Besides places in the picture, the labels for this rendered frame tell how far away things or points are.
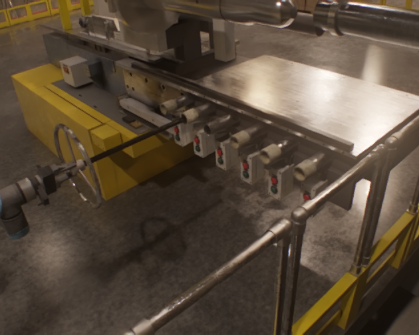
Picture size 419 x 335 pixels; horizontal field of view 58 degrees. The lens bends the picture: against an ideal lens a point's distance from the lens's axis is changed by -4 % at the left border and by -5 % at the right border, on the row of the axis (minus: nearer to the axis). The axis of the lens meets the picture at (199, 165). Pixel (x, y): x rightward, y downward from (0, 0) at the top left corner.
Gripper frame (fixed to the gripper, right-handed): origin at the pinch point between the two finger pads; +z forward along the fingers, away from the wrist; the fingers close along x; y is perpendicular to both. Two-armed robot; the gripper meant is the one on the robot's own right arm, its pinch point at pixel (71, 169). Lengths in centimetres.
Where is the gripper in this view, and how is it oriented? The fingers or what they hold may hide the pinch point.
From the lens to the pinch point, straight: 168.5
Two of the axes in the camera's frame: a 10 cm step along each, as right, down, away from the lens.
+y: -6.2, -6.8, 3.8
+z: 7.6, -4.0, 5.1
